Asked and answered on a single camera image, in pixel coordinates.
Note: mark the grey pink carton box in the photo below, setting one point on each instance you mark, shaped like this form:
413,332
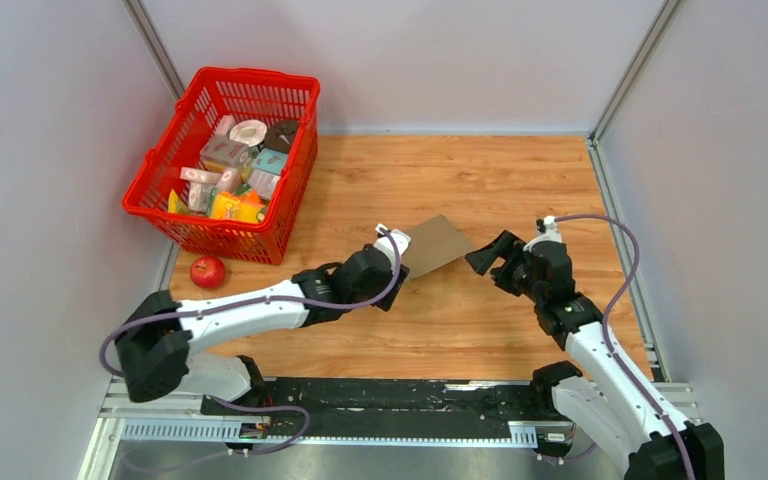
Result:
223,151

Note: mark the red apple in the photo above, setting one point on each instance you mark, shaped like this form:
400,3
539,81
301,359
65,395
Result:
208,272

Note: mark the brown cardboard paper box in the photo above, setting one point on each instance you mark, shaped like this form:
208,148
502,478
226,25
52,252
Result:
434,244

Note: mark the white tape roll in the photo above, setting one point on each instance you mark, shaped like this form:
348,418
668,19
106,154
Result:
250,132

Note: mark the yellow orange snack packet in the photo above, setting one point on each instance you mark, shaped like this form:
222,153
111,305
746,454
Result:
245,209

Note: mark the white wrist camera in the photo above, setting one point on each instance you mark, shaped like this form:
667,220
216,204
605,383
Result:
393,243
547,231

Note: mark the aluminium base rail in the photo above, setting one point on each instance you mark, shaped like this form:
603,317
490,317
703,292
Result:
189,417

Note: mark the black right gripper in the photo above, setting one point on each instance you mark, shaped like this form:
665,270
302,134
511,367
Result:
508,247

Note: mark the red plastic shopping basket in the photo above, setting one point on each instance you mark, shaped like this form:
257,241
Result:
229,173

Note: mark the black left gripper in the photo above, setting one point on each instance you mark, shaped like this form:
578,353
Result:
388,303

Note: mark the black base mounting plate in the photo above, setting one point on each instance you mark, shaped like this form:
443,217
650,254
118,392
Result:
410,409

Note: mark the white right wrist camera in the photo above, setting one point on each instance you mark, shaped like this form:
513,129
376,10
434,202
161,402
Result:
547,231

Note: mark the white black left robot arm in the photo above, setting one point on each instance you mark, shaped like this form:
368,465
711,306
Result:
163,346

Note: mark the aluminium corner frame post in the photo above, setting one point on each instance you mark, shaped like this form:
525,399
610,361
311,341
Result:
639,61

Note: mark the left aluminium frame post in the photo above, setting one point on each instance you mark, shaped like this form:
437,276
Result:
155,45

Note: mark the dark brown round item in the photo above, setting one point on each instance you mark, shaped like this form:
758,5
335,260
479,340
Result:
280,136

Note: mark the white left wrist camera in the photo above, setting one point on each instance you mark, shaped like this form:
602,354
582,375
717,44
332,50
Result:
393,243

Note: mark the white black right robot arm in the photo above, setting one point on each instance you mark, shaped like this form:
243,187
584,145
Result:
599,388

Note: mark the light blue small box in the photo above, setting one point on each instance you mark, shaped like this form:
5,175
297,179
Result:
270,161

